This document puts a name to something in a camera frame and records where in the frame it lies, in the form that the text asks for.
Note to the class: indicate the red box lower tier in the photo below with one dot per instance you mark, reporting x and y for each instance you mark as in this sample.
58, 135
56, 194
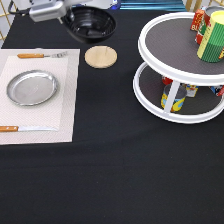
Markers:
217, 90

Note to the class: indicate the round silver metal plate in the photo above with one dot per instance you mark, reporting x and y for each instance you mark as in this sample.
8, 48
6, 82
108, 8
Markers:
32, 87

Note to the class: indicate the small carton lower tier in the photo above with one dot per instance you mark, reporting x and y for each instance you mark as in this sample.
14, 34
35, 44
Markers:
191, 89

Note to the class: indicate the round wooden coaster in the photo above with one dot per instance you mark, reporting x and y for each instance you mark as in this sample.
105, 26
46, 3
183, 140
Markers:
100, 56

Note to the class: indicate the beige woven placemat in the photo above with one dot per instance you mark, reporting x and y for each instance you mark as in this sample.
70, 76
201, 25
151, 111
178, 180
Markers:
58, 112

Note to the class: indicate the white two-tier lazy Susan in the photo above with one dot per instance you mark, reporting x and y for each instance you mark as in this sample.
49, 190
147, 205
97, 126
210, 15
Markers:
168, 48

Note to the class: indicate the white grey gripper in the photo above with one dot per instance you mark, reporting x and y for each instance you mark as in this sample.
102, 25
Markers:
42, 10

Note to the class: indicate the red butter box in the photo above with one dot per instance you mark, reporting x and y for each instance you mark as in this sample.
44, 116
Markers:
196, 25

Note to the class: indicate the red open-top can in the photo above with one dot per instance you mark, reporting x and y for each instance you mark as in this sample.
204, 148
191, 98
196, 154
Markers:
206, 18

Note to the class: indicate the wooden handled knife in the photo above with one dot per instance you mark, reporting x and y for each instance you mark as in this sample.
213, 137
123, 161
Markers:
25, 128

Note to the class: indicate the yellow green cylinder can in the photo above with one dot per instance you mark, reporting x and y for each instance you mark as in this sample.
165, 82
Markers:
211, 48

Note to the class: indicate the black bowl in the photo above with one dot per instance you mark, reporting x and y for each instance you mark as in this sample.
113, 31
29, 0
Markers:
92, 25

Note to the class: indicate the wooden handled fork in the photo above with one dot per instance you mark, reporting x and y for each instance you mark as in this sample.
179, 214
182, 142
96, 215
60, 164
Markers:
38, 55

